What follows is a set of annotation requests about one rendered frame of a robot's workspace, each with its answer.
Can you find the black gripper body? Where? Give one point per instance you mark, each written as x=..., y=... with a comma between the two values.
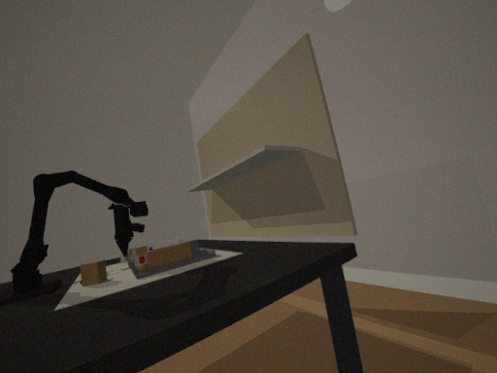
x=122, y=230

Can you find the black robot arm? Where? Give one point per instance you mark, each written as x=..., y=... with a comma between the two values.
x=26, y=278

